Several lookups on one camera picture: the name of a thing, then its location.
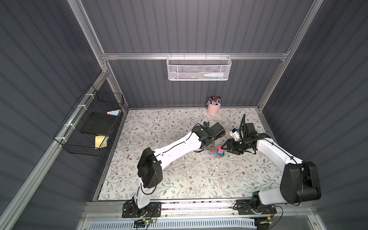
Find light blue long lego brick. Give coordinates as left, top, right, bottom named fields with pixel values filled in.
left=209, top=151, right=225, bottom=158

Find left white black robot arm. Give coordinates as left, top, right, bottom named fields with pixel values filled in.
left=132, top=123, right=225, bottom=212

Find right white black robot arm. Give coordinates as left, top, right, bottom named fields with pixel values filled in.
left=222, top=116, right=322, bottom=213

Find pink pen cup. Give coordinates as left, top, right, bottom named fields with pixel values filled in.
left=208, top=103, right=221, bottom=116

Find floral table mat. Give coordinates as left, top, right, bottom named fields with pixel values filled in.
left=97, top=108, right=281, bottom=201

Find markers in cup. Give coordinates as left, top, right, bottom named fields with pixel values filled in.
left=207, top=96, right=221, bottom=105

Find white bottle in basket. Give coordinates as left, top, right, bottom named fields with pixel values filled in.
left=203, top=72, right=224, bottom=79

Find pastel sticky note pad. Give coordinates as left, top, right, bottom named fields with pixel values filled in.
left=107, top=110, right=121, bottom=116

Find yellow sticky notes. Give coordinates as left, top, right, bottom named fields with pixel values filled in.
left=95, top=136, right=109, bottom=149

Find black notebook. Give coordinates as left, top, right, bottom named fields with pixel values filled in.
left=80, top=112, right=117, bottom=136

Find small green circuit board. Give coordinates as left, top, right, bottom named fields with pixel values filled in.
left=133, top=218, right=156, bottom=229

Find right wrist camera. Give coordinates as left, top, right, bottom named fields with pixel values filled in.
left=229, top=128, right=241, bottom=141

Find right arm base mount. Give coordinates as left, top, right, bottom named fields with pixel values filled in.
left=232, top=199, right=277, bottom=216

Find white wire mesh basket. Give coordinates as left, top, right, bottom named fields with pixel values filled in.
left=166, top=55, right=232, bottom=81

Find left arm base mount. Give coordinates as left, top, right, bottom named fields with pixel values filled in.
left=121, top=200, right=162, bottom=219

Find black wire wall basket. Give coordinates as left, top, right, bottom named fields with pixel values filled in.
left=54, top=85, right=125, bottom=157

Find aluminium rail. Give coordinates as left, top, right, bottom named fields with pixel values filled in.
left=81, top=198, right=317, bottom=220

